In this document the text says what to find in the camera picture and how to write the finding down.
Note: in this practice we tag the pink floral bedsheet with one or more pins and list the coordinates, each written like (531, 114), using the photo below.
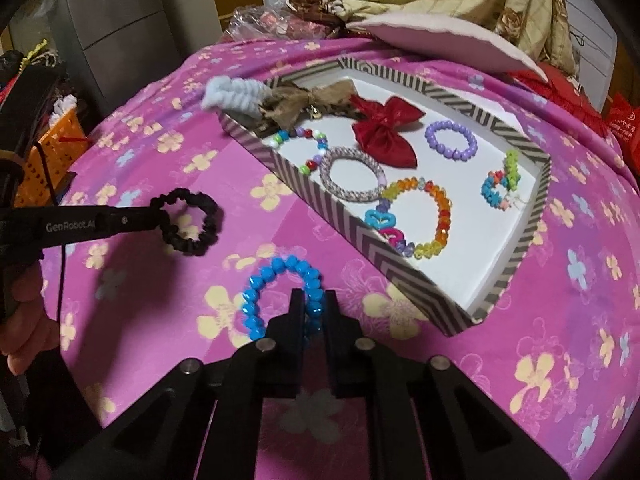
(560, 352)

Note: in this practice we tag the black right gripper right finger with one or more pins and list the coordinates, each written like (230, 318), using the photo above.
(340, 333)

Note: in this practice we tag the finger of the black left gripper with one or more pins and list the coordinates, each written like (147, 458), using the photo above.
(139, 219)

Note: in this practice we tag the person's left hand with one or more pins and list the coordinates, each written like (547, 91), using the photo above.
(28, 331)

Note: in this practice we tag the white pink pillow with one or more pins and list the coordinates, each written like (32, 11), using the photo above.
(452, 39)

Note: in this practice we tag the red shopping bag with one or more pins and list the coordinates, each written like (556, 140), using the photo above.
(624, 121)

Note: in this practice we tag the grey refrigerator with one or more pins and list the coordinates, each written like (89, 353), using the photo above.
(113, 48)

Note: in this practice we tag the clear plastic bag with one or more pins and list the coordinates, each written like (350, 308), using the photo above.
(257, 23)

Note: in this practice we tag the light blue fluffy scrunchie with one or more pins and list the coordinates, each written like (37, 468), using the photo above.
(239, 95)

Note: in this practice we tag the orange plastic basket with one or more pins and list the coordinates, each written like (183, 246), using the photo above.
(62, 145)

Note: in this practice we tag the red ruffled cushion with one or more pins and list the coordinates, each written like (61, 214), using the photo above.
(565, 92)

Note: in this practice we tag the striped white shallow box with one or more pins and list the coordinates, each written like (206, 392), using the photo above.
(451, 233)

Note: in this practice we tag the black scrunchie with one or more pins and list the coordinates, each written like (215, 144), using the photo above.
(188, 221)

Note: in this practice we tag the red satin bow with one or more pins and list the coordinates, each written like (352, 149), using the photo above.
(376, 131)

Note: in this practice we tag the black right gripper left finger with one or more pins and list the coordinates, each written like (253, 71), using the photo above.
(285, 360)

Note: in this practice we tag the brown beige bow hairclip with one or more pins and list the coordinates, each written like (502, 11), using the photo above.
(287, 104)

